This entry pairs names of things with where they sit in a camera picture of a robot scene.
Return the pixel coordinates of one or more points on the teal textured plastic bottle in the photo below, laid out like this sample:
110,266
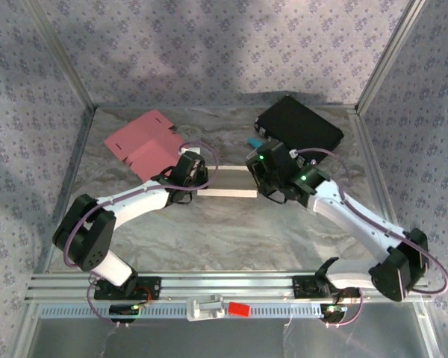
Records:
255,142

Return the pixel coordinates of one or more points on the white plastic bracket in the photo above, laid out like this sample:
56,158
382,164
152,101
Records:
203,307

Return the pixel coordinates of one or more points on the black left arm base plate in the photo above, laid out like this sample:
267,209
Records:
153,287

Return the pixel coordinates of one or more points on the red plastic block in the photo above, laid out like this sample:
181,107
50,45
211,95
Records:
239,309

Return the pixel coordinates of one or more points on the aluminium table edge rail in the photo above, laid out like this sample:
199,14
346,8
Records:
68,186
372,168

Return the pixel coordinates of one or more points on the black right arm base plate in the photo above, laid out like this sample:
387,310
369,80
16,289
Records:
302,289

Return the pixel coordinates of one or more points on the black ribbed carrying case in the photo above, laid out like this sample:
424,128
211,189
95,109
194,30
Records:
302,127

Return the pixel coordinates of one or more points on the small black controller board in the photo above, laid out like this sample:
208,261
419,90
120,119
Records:
334,311
121,309

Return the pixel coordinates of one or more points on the aluminium frame post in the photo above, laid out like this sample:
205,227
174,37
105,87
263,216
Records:
390,52
61,52

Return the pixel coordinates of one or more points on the printed card pack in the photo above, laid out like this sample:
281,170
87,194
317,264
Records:
253,153

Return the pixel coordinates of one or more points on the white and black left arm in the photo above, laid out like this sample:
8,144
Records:
134,201

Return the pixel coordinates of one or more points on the white paper box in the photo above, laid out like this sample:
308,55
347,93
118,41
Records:
227,193

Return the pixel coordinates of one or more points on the grey metal panel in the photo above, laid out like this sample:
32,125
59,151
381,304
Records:
227,339

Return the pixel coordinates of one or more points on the pink paper box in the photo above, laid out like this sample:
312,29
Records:
142,141

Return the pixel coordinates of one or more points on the wide aluminium base rail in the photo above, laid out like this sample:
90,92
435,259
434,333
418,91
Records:
227,285

